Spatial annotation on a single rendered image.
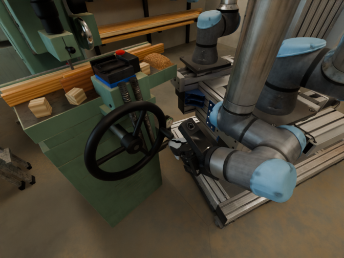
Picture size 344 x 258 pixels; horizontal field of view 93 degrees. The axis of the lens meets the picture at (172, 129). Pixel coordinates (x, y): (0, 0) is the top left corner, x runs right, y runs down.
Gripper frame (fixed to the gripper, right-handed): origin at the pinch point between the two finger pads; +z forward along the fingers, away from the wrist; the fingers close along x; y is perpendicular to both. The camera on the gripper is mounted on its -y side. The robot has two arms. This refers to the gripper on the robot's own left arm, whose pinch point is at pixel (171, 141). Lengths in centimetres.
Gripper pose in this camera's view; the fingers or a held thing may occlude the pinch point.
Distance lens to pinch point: 56.7
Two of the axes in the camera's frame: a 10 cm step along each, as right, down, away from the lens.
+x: 7.6, -4.5, 4.7
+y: 3.2, 8.9, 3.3
